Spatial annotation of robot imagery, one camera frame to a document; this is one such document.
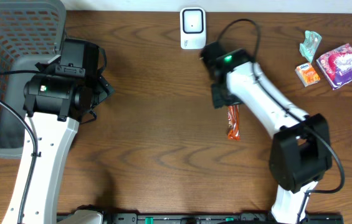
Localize orange snack bar wrapper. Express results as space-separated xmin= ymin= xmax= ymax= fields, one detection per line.
xmin=227 ymin=105 xmax=240 ymax=141

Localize orange juice carton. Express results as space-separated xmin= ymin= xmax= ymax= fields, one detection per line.
xmin=295 ymin=62 xmax=320 ymax=87

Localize green tissue packet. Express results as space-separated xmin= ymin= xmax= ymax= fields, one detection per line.
xmin=299 ymin=30 xmax=322 ymax=63

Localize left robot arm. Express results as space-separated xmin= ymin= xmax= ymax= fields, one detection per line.
xmin=3 ymin=39 xmax=113 ymax=223

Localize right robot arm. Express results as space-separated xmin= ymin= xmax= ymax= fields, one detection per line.
xmin=200 ymin=41 xmax=332 ymax=223

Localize grey plastic mesh basket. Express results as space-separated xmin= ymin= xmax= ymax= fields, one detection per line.
xmin=0 ymin=0 xmax=66 ymax=159

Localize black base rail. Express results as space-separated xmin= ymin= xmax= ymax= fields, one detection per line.
xmin=57 ymin=205 xmax=345 ymax=224

